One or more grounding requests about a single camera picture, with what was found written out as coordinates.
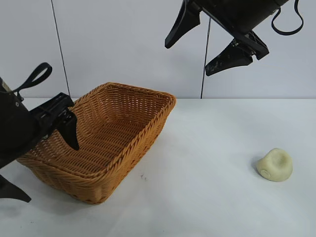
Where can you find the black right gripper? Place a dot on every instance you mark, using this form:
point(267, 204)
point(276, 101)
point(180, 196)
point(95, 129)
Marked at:
point(237, 12)

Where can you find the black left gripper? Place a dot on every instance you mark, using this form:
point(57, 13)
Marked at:
point(14, 128)

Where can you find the brown woven wicker basket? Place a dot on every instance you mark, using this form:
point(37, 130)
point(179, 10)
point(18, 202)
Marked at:
point(111, 138)

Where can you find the pale egg yolk pastry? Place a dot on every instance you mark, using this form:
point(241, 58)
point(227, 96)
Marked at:
point(275, 165)

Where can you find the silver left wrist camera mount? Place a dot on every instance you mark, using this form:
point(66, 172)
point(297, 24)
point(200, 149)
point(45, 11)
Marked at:
point(4, 86)

